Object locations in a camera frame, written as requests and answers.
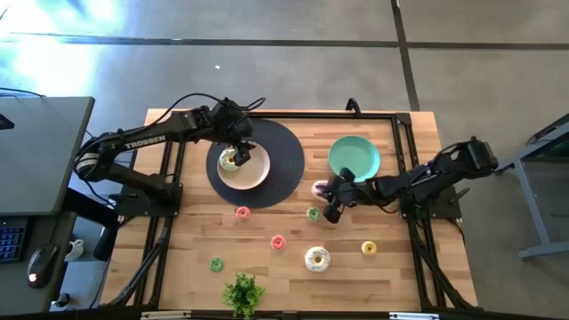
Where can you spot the beige plate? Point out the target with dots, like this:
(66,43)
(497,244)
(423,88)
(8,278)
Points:
(254,174)

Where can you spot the black computer mouse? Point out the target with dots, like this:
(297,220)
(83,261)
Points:
(42,266)

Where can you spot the large pink frosted donut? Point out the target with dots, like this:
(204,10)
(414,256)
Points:
(316,191)

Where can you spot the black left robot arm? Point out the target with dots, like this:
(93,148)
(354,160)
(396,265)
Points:
(142,143)

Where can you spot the small pink donut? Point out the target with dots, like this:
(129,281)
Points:
(239,215)
(274,244)

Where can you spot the white mug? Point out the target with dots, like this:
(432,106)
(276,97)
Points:
(73,251)

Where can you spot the large white drizzled donut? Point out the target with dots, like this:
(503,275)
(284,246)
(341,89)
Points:
(310,263)
(225,162)

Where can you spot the teal plate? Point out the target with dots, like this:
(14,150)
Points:
(355,153)

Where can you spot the grey metal table frame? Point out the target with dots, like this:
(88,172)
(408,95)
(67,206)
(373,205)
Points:
(529,200)

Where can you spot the black frame clamp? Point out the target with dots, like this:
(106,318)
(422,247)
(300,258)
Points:
(353,106)

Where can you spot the small yellow donut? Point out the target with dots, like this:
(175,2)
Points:
(365,250)

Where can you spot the silver metal bracket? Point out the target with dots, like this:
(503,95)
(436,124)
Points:
(165,315)
(414,316)

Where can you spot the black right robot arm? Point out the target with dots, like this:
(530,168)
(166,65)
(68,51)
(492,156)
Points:
(444,172)

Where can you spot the small green potted plant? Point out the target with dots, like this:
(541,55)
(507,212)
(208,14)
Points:
(243,294)

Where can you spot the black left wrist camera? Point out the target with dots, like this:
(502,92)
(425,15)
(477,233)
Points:
(226,112)

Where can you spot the black aluminium table frame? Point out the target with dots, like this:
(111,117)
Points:
(311,115)

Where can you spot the grey desk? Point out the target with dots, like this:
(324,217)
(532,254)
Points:
(40,151)

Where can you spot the keyboard with blue backlight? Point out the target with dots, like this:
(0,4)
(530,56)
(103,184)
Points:
(11,240)

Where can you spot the small green donut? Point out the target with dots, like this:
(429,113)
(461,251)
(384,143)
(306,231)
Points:
(212,267)
(310,216)

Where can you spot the dark round placemat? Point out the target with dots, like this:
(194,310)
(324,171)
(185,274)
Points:
(286,151)

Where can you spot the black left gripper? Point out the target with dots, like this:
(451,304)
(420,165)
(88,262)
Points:
(231,126)

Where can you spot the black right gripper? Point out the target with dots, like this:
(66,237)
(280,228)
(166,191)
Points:
(355,192)

